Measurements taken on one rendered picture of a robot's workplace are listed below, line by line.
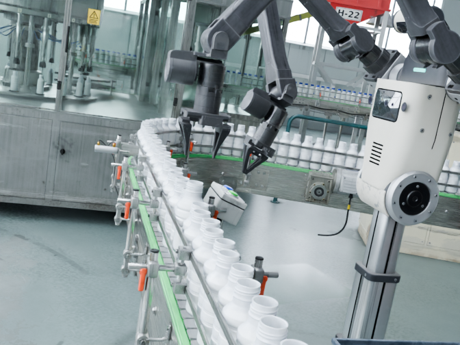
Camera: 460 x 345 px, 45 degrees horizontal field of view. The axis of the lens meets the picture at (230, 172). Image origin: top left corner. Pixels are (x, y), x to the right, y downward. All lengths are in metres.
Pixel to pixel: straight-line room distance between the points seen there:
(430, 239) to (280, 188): 2.85
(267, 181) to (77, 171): 2.05
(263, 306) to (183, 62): 0.61
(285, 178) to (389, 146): 1.41
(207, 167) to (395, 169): 1.47
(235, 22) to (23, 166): 3.56
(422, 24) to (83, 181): 3.59
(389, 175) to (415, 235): 3.96
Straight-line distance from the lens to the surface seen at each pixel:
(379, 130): 1.66
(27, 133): 4.57
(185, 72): 1.19
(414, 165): 1.61
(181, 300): 1.14
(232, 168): 2.94
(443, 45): 1.40
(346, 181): 2.81
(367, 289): 1.74
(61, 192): 4.65
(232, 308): 0.82
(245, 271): 0.89
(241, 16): 1.21
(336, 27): 1.78
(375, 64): 1.84
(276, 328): 0.70
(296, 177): 2.95
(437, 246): 5.64
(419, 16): 1.40
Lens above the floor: 1.47
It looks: 11 degrees down
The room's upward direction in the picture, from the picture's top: 9 degrees clockwise
